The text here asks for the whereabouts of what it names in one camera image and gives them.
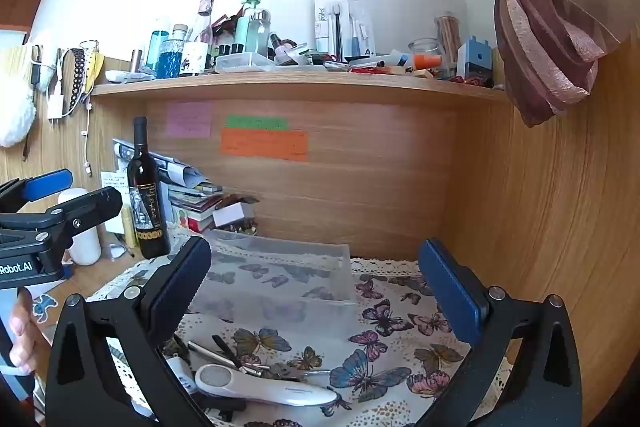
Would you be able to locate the cork stoppered bottle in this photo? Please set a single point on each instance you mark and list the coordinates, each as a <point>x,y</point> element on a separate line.
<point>180,33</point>

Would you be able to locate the pink sticky note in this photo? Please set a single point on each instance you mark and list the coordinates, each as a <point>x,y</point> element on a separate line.
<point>189,119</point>

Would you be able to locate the tall clear bottle pink tag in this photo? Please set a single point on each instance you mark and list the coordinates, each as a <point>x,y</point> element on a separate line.
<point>202,27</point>

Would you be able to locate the blue pencil sharpener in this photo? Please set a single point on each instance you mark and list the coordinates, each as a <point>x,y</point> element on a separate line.
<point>475,59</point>

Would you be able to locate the white plastic bottle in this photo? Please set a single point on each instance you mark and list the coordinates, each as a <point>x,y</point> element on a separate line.
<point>85,249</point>

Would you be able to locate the small white box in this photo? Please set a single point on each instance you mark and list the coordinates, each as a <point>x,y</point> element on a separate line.
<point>235,213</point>

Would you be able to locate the orange paper note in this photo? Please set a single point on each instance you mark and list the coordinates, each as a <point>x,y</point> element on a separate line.
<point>264,145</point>

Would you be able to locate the white fluffy duster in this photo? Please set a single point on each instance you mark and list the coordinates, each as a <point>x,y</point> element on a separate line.
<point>12,107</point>

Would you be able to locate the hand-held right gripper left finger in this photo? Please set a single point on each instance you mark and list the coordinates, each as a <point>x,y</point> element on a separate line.
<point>177,287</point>

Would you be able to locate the handwritten paper note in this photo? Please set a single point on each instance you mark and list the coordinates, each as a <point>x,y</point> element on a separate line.
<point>114,184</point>

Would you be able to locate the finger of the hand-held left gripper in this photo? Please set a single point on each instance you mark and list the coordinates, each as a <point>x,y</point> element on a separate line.
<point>90,204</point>
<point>47,184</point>

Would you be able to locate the toothbrush package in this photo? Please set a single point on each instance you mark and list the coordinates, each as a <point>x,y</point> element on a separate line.
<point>352,27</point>

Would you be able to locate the blue bear sticker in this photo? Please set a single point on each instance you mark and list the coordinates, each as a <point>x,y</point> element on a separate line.
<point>44,307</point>

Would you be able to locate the clear bottle blue liquid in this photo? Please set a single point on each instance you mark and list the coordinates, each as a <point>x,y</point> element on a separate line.
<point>159,44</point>

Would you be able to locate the white printed mug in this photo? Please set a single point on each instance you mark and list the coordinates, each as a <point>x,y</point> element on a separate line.
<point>195,59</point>

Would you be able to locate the maroon tied curtain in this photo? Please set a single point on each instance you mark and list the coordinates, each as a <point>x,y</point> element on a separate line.
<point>550,32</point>

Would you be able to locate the white flat case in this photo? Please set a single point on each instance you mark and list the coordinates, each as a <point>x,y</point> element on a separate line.
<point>127,77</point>

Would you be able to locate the blue patterned glass bottle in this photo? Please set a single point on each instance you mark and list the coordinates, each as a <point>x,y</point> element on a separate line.
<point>171,62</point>

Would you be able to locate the dark wine bottle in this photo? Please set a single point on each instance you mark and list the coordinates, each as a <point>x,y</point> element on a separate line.
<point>147,202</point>

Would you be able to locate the stack of books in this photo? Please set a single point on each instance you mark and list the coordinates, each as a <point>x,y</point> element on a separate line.
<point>200,212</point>

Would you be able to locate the clear plastic tray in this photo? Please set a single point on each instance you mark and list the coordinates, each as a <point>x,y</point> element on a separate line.
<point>245,63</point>

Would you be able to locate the butterfly print tablecloth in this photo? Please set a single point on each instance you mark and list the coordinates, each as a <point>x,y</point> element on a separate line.
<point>380,332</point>

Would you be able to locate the wooden shelf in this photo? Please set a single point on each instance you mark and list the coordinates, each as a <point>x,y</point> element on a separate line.
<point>300,84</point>

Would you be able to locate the clear bottle silver cap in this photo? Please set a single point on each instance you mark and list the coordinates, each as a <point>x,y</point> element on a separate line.
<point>260,37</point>

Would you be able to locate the green sticky note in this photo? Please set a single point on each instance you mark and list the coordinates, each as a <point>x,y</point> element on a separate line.
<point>257,123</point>

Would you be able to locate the clear plastic container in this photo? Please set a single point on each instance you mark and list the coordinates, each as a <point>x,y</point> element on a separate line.
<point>280,267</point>

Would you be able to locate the yellow hanging cloth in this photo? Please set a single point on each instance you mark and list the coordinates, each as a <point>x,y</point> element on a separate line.
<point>97,72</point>

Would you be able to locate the white handheld device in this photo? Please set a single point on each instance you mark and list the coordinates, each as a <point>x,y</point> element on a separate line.
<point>260,389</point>

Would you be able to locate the small pink spray bottle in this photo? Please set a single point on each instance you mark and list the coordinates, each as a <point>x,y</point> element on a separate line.
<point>276,44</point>

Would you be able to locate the person's left hand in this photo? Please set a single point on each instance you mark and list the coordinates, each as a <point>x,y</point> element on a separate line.
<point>22,337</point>

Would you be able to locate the rolled newspaper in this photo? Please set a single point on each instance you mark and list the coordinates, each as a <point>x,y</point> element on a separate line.
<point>175,172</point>

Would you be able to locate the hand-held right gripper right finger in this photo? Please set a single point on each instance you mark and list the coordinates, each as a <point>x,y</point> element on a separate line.
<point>445,287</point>

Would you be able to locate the orange and white tube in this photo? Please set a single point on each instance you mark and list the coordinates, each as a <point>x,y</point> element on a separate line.
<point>425,61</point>

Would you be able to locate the white plug adapter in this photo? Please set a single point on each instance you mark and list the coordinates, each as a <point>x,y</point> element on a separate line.
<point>177,372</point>

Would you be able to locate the tall jar of sticks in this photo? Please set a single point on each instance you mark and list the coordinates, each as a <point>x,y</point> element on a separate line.
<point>448,37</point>

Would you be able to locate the mint green bottle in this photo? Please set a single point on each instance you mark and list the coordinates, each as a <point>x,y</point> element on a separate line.
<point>245,34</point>

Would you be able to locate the brown wooden cabinet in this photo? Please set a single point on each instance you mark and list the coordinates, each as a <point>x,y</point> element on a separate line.
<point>20,7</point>

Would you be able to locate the white cardboard package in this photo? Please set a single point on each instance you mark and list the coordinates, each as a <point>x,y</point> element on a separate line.
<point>322,32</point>

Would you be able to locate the white charger plug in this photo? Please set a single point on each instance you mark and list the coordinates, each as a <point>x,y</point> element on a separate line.
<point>56,109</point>

